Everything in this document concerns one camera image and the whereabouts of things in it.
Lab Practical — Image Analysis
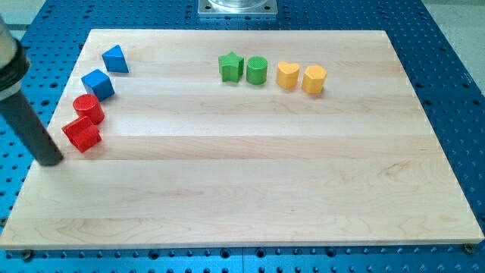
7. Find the silver and black tool holder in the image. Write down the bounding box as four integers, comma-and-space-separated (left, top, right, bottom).
1, 18, 30, 100

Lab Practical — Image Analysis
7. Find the black cylindrical probe tip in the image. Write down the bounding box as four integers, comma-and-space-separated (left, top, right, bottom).
1, 91, 63, 166

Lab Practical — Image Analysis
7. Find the red star block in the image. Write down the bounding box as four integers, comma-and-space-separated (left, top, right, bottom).
61, 116, 102, 152

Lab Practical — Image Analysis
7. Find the green star block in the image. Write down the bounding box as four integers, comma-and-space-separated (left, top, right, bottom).
218, 52, 244, 83

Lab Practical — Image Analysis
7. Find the red cylinder block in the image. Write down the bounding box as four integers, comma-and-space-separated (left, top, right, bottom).
73, 94, 105, 124

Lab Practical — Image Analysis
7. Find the blue cube block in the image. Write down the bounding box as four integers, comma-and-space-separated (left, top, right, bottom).
81, 69, 115, 102

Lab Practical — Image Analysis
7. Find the blue triangular prism block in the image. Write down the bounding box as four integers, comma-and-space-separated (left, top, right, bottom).
102, 45, 129, 73

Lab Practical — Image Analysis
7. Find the left board corner screw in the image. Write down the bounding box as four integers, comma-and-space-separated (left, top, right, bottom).
20, 250, 33, 261

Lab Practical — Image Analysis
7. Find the board corner screw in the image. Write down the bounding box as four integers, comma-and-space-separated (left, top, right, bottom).
20, 250, 33, 261
462, 243, 474, 254

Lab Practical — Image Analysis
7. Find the light wooden board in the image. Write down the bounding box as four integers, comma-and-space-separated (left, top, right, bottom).
1, 29, 483, 249

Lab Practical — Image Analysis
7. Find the green cylinder block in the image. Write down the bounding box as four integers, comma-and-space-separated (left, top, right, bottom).
246, 56, 268, 85

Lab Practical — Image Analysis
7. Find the yellow heart block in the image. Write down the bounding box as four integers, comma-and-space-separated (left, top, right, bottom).
277, 61, 300, 89

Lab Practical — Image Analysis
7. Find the yellow pentagon block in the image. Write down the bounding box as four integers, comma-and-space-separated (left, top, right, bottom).
302, 65, 327, 94

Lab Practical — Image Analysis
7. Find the right board corner screw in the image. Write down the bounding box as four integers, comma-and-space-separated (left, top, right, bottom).
462, 243, 474, 254

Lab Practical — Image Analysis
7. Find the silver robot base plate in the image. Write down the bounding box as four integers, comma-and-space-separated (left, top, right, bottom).
198, 0, 278, 15

